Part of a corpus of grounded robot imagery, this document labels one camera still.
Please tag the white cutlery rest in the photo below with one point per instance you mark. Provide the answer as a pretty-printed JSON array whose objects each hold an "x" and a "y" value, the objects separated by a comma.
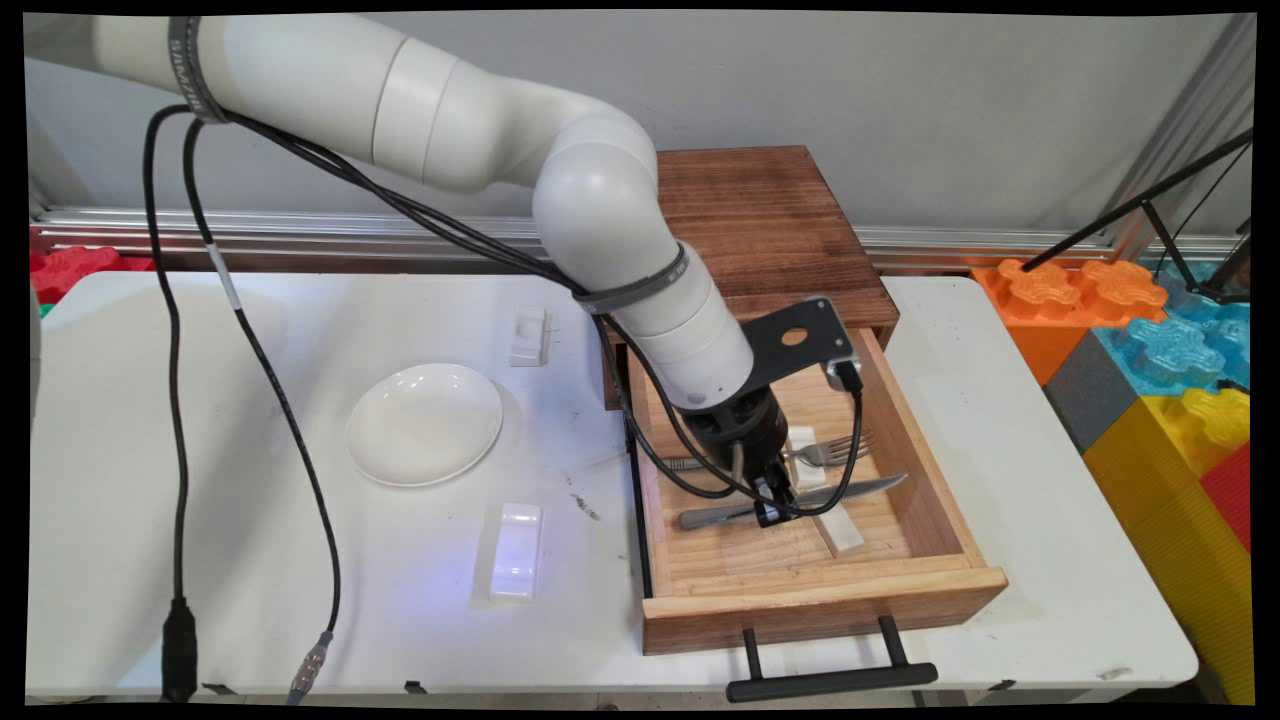
[
  {"x": 842, "y": 532},
  {"x": 805, "y": 440},
  {"x": 528, "y": 335},
  {"x": 516, "y": 550}
]

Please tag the silver fork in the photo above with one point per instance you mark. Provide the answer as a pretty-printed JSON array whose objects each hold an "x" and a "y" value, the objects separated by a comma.
[{"x": 835, "y": 450}]

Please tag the white round plate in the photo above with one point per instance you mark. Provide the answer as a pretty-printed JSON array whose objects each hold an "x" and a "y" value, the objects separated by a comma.
[{"x": 425, "y": 425}]

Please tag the black tripod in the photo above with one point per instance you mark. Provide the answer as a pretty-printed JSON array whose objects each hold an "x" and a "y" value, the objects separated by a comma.
[{"x": 1140, "y": 205}]

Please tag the orange foam block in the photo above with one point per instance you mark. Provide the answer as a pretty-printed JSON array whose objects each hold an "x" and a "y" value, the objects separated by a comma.
[{"x": 1060, "y": 300}]

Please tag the aluminium wall rail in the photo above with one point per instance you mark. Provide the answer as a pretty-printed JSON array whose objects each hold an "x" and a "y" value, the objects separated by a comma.
[{"x": 350, "y": 232}]

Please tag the grey foam block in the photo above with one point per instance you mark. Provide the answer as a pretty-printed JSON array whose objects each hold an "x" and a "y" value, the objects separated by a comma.
[{"x": 1090, "y": 395}]

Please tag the red foam block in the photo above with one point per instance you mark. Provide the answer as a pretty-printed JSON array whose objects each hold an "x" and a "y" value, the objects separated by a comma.
[
  {"x": 75, "y": 270},
  {"x": 1230, "y": 495}
]

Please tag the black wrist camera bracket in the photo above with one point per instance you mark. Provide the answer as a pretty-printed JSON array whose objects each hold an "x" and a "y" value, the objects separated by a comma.
[{"x": 800, "y": 335}]

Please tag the colourful giant toy blocks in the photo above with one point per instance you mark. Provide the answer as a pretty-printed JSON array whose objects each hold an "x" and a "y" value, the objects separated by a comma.
[{"x": 1170, "y": 520}]

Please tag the dark wooden drawer cabinet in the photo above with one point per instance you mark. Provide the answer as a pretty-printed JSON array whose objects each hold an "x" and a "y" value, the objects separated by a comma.
[{"x": 780, "y": 220}]

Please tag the silver table knife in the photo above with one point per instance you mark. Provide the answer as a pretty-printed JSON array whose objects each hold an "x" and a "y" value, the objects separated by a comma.
[{"x": 850, "y": 492}]

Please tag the blue foam block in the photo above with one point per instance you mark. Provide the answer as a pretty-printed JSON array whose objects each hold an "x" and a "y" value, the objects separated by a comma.
[{"x": 1175, "y": 350}]

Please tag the light wooden drawer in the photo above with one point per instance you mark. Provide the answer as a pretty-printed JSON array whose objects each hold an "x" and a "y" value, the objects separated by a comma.
[{"x": 820, "y": 610}]

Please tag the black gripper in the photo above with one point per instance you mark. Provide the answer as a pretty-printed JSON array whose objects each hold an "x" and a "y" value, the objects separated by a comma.
[{"x": 740, "y": 430}]

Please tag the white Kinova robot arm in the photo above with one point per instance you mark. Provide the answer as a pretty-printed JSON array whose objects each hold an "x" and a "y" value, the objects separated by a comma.
[{"x": 600, "y": 210}]

